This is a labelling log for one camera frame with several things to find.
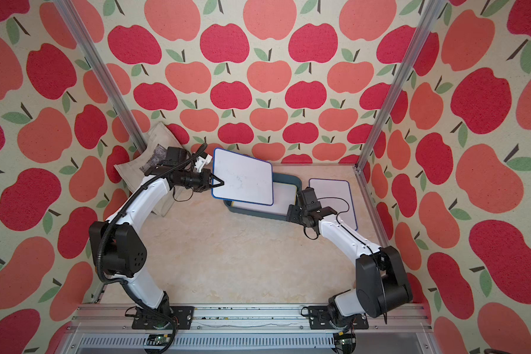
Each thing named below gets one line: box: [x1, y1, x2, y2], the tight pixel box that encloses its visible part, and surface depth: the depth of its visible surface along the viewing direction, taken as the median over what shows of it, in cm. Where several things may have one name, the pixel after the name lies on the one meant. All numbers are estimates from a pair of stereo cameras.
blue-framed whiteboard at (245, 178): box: [212, 147, 274, 206], surface depth 90 cm
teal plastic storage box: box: [223, 173, 302, 221], surface depth 106 cm
